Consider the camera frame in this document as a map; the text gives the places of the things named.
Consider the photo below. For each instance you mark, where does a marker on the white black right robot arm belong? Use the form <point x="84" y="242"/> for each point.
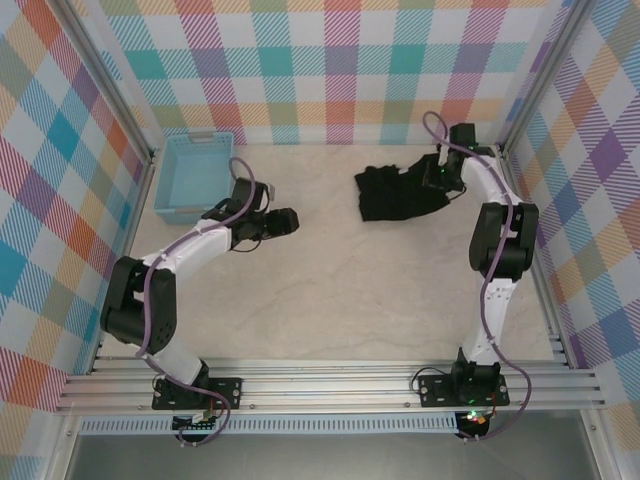
<point x="487" y="320"/>

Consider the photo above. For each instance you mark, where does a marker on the light blue plastic basket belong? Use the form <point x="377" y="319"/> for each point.
<point x="195" y="175"/>

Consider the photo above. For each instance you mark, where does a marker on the black t-shirt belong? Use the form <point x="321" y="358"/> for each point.
<point x="395" y="195"/>

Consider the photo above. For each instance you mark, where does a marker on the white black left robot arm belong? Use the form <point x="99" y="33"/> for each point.
<point x="200" y="240"/>

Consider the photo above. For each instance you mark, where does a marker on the black controller board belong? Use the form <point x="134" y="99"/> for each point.
<point x="475" y="420"/>
<point x="200" y="427"/>

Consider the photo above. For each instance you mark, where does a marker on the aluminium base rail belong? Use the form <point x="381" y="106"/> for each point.
<point x="325" y="385"/>

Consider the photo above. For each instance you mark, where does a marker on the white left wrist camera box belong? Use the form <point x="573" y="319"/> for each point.
<point x="271" y="191"/>

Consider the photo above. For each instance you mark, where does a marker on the aluminium frame bar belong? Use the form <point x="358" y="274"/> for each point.
<point x="607" y="460"/>
<point x="62" y="450"/>
<point x="545" y="75"/>
<point x="112" y="75"/>
<point x="133" y="225"/>
<point x="550" y="325"/>

